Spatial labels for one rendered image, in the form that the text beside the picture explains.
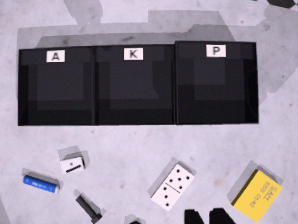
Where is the black rack of bins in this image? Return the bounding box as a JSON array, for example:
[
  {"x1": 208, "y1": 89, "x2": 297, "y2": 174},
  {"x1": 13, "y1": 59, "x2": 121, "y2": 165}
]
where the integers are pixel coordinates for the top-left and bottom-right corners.
[{"x1": 18, "y1": 41, "x2": 259, "y2": 126}]

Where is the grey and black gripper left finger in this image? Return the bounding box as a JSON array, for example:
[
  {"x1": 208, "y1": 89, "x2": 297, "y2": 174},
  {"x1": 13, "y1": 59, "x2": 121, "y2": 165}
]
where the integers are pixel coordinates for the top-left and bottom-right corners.
[{"x1": 184, "y1": 209, "x2": 205, "y2": 224}]

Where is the blue battery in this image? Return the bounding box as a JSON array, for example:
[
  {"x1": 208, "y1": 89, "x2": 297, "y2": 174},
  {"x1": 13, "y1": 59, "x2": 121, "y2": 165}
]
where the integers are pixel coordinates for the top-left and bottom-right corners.
[{"x1": 23, "y1": 175, "x2": 60, "y2": 194}]

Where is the dark grey bolt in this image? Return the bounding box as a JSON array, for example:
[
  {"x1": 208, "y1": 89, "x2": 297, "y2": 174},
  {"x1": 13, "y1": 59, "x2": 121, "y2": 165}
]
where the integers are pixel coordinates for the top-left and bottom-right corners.
[{"x1": 75, "y1": 195, "x2": 103, "y2": 224}]

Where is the white domino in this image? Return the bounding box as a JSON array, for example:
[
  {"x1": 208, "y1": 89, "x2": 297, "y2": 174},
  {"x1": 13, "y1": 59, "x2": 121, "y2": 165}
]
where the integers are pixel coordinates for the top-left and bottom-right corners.
[{"x1": 151, "y1": 163, "x2": 195, "y2": 211}]

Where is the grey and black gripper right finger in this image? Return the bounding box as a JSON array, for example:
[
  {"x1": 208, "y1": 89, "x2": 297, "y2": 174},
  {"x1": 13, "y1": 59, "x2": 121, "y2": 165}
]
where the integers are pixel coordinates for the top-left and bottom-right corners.
[{"x1": 209, "y1": 208, "x2": 236, "y2": 224}]

